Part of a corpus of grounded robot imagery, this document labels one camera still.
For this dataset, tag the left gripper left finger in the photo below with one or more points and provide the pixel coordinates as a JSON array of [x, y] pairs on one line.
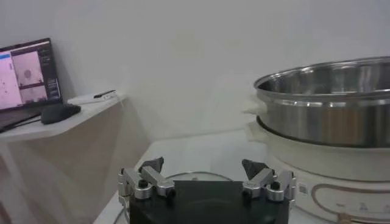
[[158, 181]]

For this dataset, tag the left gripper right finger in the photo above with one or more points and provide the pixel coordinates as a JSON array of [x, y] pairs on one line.
[[259, 181]]

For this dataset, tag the round glass lid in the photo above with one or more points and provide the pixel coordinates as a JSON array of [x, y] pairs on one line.
[[198, 176]]

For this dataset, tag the stainless steel steamer basket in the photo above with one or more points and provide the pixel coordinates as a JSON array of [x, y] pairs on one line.
[[329, 121]]

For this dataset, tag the cream cooker heater base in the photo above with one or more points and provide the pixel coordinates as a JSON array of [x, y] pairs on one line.
[[320, 198]]

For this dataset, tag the cream cooker pot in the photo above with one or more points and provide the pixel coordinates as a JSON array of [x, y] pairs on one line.
[[320, 161]]

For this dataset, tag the white laptop desk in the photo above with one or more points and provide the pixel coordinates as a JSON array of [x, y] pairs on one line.
[[61, 170]]

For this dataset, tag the black and white phone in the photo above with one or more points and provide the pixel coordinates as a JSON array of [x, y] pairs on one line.
[[105, 93]]

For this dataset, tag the white flat box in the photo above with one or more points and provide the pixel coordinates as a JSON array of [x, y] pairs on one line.
[[85, 100]]

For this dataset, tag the black computer mouse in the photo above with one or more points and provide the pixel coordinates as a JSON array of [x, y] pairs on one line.
[[59, 112]]

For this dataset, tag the black laptop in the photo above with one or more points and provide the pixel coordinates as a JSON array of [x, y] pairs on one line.
[[27, 76]]

